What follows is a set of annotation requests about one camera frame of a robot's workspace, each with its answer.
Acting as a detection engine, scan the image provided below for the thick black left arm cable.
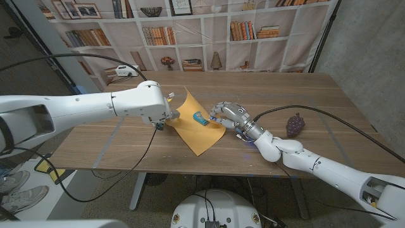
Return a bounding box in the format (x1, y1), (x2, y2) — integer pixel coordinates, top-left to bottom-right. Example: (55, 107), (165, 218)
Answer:
(0, 52), (148, 82)

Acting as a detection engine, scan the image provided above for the black backdrop stand pole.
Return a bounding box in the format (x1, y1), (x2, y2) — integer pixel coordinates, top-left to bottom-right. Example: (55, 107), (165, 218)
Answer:
(308, 0), (343, 73)

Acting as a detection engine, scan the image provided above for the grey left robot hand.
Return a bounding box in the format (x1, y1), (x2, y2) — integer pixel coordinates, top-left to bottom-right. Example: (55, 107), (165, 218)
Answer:
(164, 109), (181, 122)

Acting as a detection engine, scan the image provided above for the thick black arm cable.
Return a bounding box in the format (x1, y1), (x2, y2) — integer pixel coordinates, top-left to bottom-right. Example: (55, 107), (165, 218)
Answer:
(252, 104), (405, 165)
(0, 52), (148, 82)

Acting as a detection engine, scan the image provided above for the grey sneaker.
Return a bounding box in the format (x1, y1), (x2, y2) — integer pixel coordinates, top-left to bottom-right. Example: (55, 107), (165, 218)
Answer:
(0, 185), (50, 214)
(0, 170), (30, 194)

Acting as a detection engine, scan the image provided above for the printed bookshelf backdrop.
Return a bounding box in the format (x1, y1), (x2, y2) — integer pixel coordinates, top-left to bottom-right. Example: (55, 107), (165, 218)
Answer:
(34, 0), (340, 92)

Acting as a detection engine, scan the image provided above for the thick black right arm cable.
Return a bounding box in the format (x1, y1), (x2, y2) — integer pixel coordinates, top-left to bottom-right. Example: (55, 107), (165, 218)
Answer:
(252, 104), (405, 165)

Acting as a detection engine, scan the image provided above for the white power strip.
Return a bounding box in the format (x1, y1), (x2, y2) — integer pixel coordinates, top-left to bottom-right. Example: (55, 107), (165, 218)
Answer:
(115, 65), (141, 77)

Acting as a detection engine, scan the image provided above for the black power strip cord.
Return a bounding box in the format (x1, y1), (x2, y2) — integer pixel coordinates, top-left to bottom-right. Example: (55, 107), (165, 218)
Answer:
(109, 73), (133, 84)

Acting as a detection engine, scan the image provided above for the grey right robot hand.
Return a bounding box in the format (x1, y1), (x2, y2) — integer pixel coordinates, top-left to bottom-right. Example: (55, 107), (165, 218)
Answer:
(209, 101), (266, 141)

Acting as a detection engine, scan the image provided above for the blue flip phone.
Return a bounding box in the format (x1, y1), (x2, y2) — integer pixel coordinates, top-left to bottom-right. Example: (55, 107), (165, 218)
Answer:
(192, 110), (211, 127)

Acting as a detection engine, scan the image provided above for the purple toy grape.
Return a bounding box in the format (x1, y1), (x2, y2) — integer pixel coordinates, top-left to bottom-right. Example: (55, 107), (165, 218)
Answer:
(285, 112), (306, 139)

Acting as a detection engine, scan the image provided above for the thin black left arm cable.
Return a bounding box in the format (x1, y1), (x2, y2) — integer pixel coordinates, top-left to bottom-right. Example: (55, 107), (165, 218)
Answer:
(13, 126), (158, 204)

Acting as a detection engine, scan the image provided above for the grey table leg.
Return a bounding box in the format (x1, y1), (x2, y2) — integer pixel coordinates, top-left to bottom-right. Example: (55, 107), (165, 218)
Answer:
(290, 176), (310, 220)
(128, 172), (147, 212)

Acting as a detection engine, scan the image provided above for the yellow black floor object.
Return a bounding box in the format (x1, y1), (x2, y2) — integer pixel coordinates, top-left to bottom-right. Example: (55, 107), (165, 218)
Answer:
(34, 153), (77, 186)

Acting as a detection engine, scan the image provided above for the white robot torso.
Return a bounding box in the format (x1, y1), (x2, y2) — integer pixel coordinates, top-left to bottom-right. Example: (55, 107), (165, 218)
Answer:
(170, 189), (263, 228)

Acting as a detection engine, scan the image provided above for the yellow felt sheet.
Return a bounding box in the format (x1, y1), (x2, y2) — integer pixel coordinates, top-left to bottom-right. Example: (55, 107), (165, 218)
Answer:
(165, 87), (227, 157)

